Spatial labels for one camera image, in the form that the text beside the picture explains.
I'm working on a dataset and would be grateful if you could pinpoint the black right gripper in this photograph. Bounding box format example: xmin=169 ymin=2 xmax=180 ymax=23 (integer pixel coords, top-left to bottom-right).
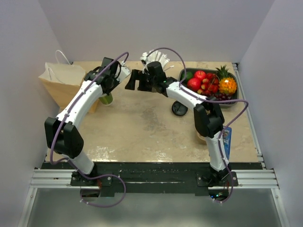
xmin=125 ymin=70 xmax=157 ymax=92

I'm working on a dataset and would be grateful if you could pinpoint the green paper coffee cup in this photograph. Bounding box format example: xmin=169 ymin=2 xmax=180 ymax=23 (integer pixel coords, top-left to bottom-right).
xmin=98 ymin=93 xmax=113 ymax=105

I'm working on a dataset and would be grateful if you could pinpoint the black coffee cup lid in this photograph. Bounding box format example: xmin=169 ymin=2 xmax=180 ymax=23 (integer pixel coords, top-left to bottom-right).
xmin=171 ymin=101 xmax=188 ymax=117

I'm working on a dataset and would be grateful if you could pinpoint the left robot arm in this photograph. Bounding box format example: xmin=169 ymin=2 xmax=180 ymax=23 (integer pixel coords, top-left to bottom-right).
xmin=45 ymin=57 xmax=131 ymax=185

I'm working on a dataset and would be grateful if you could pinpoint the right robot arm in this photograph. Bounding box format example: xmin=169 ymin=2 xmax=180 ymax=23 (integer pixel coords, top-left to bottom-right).
xmin=125 ymin=61 xmax=230 ymax=186

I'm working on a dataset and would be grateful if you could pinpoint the blue razor blister pack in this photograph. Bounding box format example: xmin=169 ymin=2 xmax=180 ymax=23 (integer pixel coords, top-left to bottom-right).
xmin=223 ymin=127 xmax=232 ymax=160

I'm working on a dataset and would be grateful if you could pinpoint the white wrapped straws bundle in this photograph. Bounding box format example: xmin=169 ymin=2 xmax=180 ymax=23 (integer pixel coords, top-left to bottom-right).
xmin=140 ymin=51 xmax=174 ymax=71

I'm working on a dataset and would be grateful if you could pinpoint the brown paper bag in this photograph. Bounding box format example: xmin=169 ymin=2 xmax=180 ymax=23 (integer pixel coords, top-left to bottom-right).
xmin=38 ymin=49 xmax=100 ymax=114

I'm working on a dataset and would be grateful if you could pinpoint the green lime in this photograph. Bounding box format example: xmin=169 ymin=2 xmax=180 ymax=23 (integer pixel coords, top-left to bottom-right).
xmin=180 ymin=71 xmax=194 ymax=81

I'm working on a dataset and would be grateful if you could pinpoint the red apple front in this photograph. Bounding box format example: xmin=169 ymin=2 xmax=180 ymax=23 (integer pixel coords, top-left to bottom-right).
xmin=187 ymin=78 xmax=201 ymax=92

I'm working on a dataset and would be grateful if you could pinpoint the red apple with stem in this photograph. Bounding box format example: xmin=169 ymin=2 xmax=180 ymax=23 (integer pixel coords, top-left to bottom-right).
xmin=194 ymin=70 xmax=206 ymax=81

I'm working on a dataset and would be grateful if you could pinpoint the dark purple grape bunch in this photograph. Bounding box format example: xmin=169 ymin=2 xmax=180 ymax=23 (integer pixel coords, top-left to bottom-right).
xmin=214 ymin=93 xmax=232 ymax=101

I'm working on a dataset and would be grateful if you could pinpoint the grey fruit tray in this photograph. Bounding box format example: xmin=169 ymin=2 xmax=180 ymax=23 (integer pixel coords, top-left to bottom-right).
xmin=179 ymin=68 xmax=239 ymax=108

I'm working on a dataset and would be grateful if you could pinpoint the brown pulp cup carrier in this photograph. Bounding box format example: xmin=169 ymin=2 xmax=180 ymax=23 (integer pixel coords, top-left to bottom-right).
xmin=196 ymin=132 xmax=206 ymax=145

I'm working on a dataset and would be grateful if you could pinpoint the small orange pineapple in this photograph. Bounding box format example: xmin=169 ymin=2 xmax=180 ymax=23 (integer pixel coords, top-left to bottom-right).
xmin=216 ymin=65 xmax=237 ymax=96

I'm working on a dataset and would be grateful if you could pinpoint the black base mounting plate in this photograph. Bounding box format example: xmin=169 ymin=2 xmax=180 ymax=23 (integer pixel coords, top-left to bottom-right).
xmin=35 ymin=162 xmax=262 ymax=198

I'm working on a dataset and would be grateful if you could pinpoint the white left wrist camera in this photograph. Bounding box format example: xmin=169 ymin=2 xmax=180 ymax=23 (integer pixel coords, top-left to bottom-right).
xmin=115 ymin=61 xmax=131 ymax=83

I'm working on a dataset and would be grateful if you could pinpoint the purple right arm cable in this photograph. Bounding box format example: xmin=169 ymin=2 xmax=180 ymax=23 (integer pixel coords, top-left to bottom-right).
xmin=143 ymin=47 xmax=250 ymax=204

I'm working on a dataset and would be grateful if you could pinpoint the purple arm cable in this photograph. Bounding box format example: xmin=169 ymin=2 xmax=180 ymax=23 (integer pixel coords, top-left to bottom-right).
xmin=143 ymin=47 xmax=250 ymax=204
xmin=48 ymin=51 xmax=130 ymax=208

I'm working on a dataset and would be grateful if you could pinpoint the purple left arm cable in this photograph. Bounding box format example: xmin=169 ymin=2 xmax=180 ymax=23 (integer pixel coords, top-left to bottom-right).
xmin=48 ymin=51 xmax=130 ymax=208

